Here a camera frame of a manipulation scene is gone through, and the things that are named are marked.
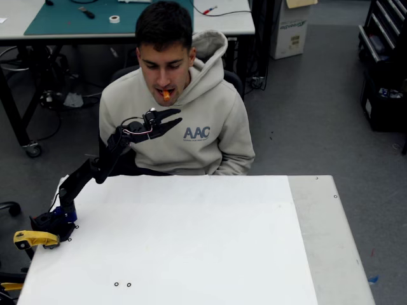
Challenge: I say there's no white cardboard box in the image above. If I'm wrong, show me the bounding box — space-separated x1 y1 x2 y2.
270 0 311 60

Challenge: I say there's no white crumpled cloth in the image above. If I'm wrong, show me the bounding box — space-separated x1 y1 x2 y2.
62 91 84 108

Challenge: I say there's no small camera module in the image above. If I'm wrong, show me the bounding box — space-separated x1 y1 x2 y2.
142 107 159 126

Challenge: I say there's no grey caster wheel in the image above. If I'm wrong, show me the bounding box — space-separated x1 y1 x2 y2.
24 141 43 158

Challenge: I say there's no manila folder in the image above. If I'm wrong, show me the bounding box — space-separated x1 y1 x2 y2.
285 0 319 9

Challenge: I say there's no black camera cable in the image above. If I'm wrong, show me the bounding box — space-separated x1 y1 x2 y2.
121 116 144 128

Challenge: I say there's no black tool cabinet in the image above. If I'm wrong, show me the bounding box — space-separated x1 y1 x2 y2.
357 0 407 64

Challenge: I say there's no green cutting mat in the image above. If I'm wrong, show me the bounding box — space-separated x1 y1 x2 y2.
24 0 195 36

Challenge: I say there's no black chair base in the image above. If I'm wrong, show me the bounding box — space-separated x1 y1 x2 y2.
0 201 22 220

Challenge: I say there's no long black cable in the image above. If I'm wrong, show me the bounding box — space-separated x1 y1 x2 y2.
193 4 252 17

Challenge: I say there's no yellow black clamp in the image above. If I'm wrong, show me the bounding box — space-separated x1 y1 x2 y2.
0 271 28 305
13 230 61 250

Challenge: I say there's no white red servo wire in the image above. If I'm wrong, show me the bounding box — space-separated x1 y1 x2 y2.
122 128 154 139

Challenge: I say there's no black storage bin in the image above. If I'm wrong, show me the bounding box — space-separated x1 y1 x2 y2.
361 63 407 133

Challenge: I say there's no large white paper sheet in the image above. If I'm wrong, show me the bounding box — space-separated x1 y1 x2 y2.
15 174 319 305

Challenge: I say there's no man in beige hoodie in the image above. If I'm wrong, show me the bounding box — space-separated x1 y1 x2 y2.
98 0 257 177

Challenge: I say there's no white workbench with black legs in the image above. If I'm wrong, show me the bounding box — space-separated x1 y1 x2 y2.
0 0 257 158

